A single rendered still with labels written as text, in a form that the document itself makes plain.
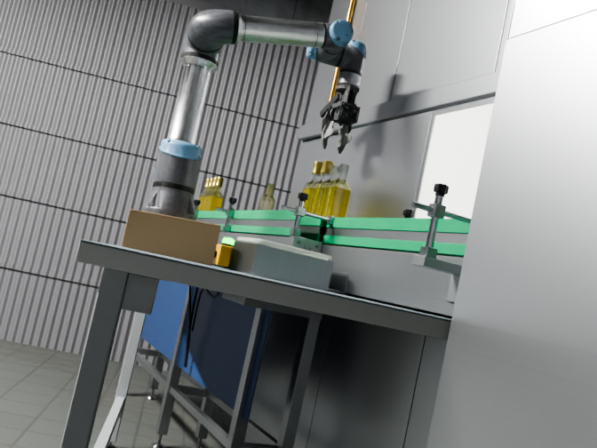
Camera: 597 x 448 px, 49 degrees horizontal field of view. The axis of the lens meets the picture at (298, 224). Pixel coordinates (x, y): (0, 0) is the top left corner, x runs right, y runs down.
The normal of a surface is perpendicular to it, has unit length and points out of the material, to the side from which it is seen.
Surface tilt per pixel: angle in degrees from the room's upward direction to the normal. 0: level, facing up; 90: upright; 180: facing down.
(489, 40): 90
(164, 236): 90
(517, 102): 90
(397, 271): 90
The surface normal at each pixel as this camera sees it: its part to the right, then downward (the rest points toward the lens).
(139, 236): 0.18, -0.05
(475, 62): -0.88, -0.23
